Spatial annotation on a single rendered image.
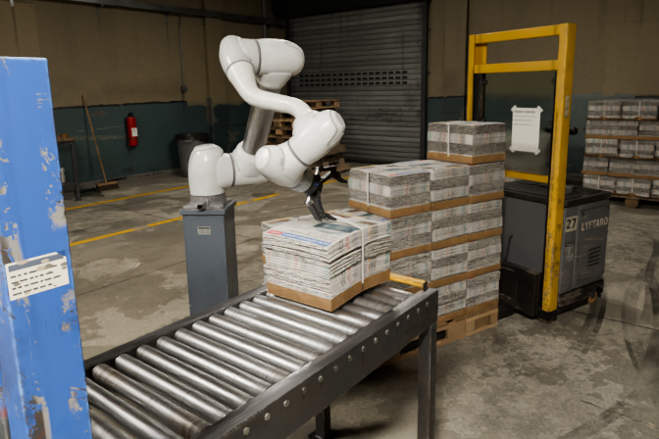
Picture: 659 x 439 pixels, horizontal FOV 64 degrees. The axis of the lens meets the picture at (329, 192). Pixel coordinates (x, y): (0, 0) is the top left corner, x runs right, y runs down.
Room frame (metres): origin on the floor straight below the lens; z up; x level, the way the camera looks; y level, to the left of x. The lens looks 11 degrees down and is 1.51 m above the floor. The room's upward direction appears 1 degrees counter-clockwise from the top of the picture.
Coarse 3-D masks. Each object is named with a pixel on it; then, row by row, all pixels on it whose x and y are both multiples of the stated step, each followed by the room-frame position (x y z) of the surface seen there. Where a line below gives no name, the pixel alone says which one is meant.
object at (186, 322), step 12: (264, 288) 1.80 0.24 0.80; (228, 300) 1.70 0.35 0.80; (240, 300) 1.70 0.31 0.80; (252, 300) 1.73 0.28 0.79; (204, 312) 1.61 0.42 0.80; (216, 312) 1.60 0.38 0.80; (180, 324) 1.51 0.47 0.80; (192, 324) 1.53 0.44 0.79; (144, 336) 1.44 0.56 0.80; (156, 336) 1.44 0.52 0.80; (168, 336) 1.46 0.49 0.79; (120, 348) 1.37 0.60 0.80; (132, 348) 1.37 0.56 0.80; (96, 360) 1.31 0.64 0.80; (108, 360) 1.31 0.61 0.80
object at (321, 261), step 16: (288, 224) 1.80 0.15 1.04; (304, 224) 1.80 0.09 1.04; (272, 240) 1.71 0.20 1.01; (288, 240) 1.66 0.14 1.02; (304, 240) 1.63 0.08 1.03; (320, 240) 1.62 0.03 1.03; (336, 240) 1.61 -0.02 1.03; (352, 240) 1.67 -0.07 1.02; (272, 256) 1.73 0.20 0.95; (288, 256) 1.67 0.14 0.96; (304, 256) 1.63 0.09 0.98; (320, 256) 1.58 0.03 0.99; (336, 256) 1.60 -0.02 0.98; (352, 256) 1.67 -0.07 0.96; (272, 272) 1.74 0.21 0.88; (288, 272) 1.68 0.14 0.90; (304, 272) 1.64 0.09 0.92; (320, 272) 1.60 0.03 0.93; (336, 272) 1.60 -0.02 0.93; (352, 272) 1.68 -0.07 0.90; (304, 288) 1.65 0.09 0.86; (320, 288) 1.61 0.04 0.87; (336, 288) 1.61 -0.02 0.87
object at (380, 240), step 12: (312, 216) 1.93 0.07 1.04; (348, 216) 1.94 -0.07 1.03; (372, 228) 1.76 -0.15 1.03; (384, 228) 1.83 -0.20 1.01; (372, 240) 1.76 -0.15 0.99; (384, 240) 1.83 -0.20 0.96; (372, 252) 1.76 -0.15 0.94; (384, 252) 1.83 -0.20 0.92; (372, 264) 1.77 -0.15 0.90; (384, 264) 1.84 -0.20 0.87
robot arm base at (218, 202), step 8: (192, 200) 2.27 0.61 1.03; (200, 200) 2.24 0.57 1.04; (208, 200) 2.25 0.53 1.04; (216, 200) 2.26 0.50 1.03; (224, 200) 2.30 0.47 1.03; (184, 208) 2.24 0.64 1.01; (192, 208) 2.24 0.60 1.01; (200, 208) 2.24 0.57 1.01; (208, 208) 2.24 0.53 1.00; (216, 208) 2.23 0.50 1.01; (224, 208) 2.24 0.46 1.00
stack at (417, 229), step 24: (360, 216) 2.75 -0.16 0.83; (408, 216) 2.73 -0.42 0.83; (432, 216) 2.83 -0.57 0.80; (456, 216) 2.92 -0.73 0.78; (408, 240) 2.73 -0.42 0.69; (432, 240) 2.82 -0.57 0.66; (264, 264) 2.67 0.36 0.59; (408, 264) 2.72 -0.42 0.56; (432, 264) 2.83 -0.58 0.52; (456, 264) 2.92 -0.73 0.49; (456, 288) 2.92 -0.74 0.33; (456, 336) 2.93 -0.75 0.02
